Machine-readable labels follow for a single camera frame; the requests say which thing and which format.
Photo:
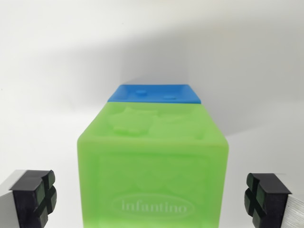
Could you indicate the black-padded silver gripper right finger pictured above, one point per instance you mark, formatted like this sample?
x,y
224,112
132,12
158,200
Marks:
x,y
273,199

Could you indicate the black-padded silver gripper left finger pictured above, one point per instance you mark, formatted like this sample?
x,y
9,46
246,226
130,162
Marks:
x,y
23,199

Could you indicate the green Infantino soft cube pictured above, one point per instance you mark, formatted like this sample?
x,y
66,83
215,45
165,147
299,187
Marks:
x,y
152,166

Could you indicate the blue Infantino soft cube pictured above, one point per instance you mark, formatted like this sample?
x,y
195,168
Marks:
x,y
154,93

